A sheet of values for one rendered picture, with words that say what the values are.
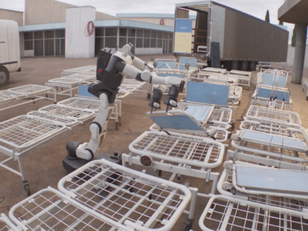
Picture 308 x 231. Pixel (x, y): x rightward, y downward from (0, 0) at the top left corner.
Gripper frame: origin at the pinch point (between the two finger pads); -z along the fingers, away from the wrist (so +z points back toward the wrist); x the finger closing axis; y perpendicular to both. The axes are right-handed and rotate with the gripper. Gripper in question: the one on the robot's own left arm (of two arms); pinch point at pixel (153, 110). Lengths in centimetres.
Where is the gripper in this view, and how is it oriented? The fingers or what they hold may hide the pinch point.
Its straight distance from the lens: 211.1
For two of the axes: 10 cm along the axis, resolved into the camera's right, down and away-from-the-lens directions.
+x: -8.4, -3.3, -4.2
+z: 2.7, -9.4, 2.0
